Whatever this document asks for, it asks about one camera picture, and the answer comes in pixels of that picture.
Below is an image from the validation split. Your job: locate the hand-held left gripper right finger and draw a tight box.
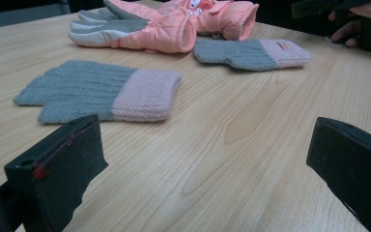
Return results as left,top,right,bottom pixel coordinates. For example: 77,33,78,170
305,116,371,232

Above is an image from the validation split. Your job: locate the orange-pink ski glove grey palm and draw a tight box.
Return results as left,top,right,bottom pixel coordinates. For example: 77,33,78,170
160,0,260,42
68,0,198,54

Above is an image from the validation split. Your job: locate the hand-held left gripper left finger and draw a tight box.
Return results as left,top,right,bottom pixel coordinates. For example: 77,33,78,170
3,113,109,232

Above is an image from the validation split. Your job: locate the grey and pink knit glove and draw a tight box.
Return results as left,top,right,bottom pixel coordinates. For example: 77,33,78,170
13,59,183,126
192,37,313,73

